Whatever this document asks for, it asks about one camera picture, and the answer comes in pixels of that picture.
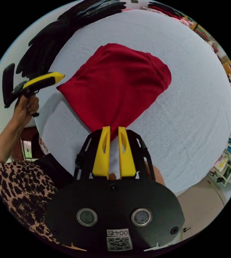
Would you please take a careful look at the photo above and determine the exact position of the person's body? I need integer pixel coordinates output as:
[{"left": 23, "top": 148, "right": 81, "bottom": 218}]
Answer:
[{"left": 0, "top": 144, "right": 74, "bottom": 245}]

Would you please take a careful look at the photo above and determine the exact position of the person's right hand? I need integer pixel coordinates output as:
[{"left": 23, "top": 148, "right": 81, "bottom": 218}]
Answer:
[{"left": 145, "top": 160, "right": 166, "bottom": 187}]

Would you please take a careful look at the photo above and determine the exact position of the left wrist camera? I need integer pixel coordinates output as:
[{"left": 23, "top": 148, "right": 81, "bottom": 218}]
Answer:
[{"left": 2, "top": 63, "right": 16, "bottom": 109}]

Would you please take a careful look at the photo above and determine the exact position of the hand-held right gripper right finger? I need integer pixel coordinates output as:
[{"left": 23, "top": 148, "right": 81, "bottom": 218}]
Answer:
[{"left": 118, "top": 126, "right": 137, "bottom": 180}]

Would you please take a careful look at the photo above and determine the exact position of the person's left forearm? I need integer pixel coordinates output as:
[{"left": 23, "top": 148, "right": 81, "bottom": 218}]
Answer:
[{"left": 0, "top": 119, "right": 32, "bottom": 164}]

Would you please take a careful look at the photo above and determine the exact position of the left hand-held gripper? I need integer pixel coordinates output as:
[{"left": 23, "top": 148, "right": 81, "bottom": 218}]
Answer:
[{"left": 10, "top": 71, "right": 66, "bottom": 118}]

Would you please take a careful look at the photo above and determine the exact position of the pile of black clothes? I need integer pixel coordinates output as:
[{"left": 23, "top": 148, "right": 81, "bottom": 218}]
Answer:
[{"left": 15, "top": 0, "right": 128, "bottom": 79}]

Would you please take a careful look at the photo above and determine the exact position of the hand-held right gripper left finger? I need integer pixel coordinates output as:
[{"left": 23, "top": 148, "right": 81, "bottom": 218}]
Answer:
[{"left": 92, "top": 126, "right": 111, "bottom": 180}]

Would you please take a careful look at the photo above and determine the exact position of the shelf with colourful goods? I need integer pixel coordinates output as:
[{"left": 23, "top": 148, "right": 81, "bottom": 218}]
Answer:
[{"left": 208, "top": 139, "right": 231, "bottom": 189}]

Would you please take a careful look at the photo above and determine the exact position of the pile of red and pink clothes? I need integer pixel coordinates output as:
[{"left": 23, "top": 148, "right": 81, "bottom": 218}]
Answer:
[{"left": 147, "top": 1, "right": 196, "bottom": 26}]

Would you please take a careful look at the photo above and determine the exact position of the red short sleeve shirt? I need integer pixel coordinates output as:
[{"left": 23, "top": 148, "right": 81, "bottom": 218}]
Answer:
[{"left": 56, "top": 43, "right": 172, "bottom": 142}]

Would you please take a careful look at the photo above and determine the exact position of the person's left hand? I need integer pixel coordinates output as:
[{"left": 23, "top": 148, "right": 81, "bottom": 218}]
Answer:
[{"left": 13, "top": 95, "right": 40, "bottom": 130}]

